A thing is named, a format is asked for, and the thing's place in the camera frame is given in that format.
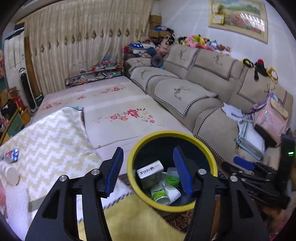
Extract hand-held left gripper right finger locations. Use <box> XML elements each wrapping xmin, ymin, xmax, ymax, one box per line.
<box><xmin>173</xmin><ymin>146</ymin><xmax>270</xmax><ymax>241</ymax></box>

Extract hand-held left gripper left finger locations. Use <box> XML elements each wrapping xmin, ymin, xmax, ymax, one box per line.
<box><xmin>25</xmin><ymin>147</ymin><xmax>124</xmax><ymax>241</ymax></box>

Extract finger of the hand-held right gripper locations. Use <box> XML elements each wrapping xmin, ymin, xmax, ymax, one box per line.
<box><xmin>233</xmin><ymin>156</ymin><xmax>281</xmax><ymax>174</ymax></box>
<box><xmin>221</xmin><ymin>161</ymin><xmax>290</xmax><ymax>208</ymax></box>

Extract green plastic lid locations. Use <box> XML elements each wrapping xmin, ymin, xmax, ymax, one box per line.
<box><xmin>165</xmin><ymin>176</ymin><xmax>180</xmax><ymax>187</ymax></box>

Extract cream paper cup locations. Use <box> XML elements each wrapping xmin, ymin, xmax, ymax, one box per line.
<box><xmin>162</xmin><ymin>184</ymin><xmax>182</xmax><ymax>205</ymax></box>

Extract white drink carton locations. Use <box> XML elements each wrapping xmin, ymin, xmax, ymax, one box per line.
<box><xmin>136</xmin><ymin>160</ymin><xmax>164</xmax><ymax>189</ymax></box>

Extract green capped white drink bottle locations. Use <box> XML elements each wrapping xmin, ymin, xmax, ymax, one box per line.
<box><xmin>150</xmin><ymin>189</ymin><xmax>170</xmax><ymax>206</ymax></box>

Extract yellow rimmed black trash bin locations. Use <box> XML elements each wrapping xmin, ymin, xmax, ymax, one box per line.
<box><xmin>127</xmin><ymin>130</ymin><xmax>218</xmax><ymax>212</ymax></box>

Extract shiny blue red wrapper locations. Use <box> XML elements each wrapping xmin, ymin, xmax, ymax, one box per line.
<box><xmin>0</xmin><ymin>148</ymin><xmax>19</xmax><ymax>164</ymax></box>

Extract white round lid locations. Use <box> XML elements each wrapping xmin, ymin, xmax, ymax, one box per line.
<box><xmin>0</xmin><ymin>165</ymin><xmax>21</xmax><ymax>186</ymax></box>

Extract stack of workbooks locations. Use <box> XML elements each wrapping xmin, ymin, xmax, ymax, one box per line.
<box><xmin>236</xmin><ymin>120</ymin><xmax>266</xmax><ymax>158</ymax></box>

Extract pink school bag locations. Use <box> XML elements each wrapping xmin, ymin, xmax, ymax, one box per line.
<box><xmin>253</xmin><ymin>93</ymin><xmax>289</xmax><ymax>144</ymax></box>

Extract white papers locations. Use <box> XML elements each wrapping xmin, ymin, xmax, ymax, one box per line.
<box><xmin>221</xmin><ymin>103</ymin><xmax>243</xmax><ymax>121</ymax></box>

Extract yellow and white printed tablecloth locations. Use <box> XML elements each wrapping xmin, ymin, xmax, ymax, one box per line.
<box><xmin>0</xmin><ymin>107</ymin><xmax>185</xmax><ymax>241</ymax></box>

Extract beige sofa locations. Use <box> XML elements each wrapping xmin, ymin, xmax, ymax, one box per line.
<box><xmin>125</xmin><ymin>44</ymin><xmax>294</xmax><ymax>172</ymax></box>

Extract black plush toy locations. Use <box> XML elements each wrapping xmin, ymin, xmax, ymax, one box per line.
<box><xmin>253</xmin><ymin>59</ymin><xmax>266</xmax><ymax>80</ymax></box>

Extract glass coffee table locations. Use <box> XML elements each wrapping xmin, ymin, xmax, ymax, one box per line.
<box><xmin>65</xmin><ymin>67</ymin><xmax>124</xmax><ymax>88</ymax></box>

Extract yellow basket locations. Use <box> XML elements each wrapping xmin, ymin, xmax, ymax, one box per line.
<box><xmin>20</xmin><ymin>109</ymin><xmax>31</xmax><ymax>124</ymax></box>

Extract dark neck pillow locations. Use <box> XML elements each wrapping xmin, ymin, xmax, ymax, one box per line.
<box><xmin>151</xmin><ymin>56</ymin><xmax>164</xmax><ymax>67</ymax></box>

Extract black tower fan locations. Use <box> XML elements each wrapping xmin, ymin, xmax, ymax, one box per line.
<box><xmin>19</xmin><ymin>68</ymin><xmax>35</xmax><ymax>112</ymax></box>

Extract blue star print bag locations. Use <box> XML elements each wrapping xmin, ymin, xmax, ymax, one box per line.
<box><xmin>129</xmin><ymin>42</ymin><xmax>151</xmax><ymax>52</ymax></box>

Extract row of plush toys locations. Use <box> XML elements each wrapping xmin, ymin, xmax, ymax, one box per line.
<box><xmin>171</xmin><ymin>34</ymin><xmax>232</xmax><ymax>55</ymax></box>

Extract open cardboard boxes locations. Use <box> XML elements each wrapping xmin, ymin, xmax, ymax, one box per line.
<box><xmin>0</xmin><ymin>87</ymin><xmax>20</xmax><ymax>105</ymax></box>

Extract brown rolled mat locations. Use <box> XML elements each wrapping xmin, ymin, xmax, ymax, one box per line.
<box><xmin>24</xmin><ymin>36</ymin><xmax>41</xmax><ymax>93</ymax></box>

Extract cream embroidered curtain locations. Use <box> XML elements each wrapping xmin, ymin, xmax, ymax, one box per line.
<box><xmin>24</xmin><ymin>0</ymin><xmax>154</xmax><ymax>93</ymax></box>

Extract stack of cardboard boxes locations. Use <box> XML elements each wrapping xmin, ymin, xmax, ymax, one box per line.
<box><xmin>148</xmin><ymin>14</ymin><xmax>162</xmax><ymax>37</ymax></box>

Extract framed landscape wall picture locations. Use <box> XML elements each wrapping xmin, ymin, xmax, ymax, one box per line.
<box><xmin>208</xmin><ymin>0</ymin><xmax>269</xmax><ymax>44</ymax></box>

